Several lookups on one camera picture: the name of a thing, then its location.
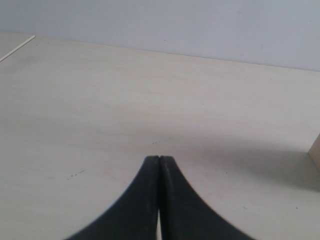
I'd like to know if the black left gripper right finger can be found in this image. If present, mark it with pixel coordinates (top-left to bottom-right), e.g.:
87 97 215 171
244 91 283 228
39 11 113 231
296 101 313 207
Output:
158 156 252 240

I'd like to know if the large wooden cube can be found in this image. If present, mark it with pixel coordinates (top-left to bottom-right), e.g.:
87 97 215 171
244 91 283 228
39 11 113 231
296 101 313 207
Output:
308 134 320 170

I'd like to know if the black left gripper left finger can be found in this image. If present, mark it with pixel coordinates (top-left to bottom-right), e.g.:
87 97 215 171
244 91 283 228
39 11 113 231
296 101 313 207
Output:
68 156 160 240

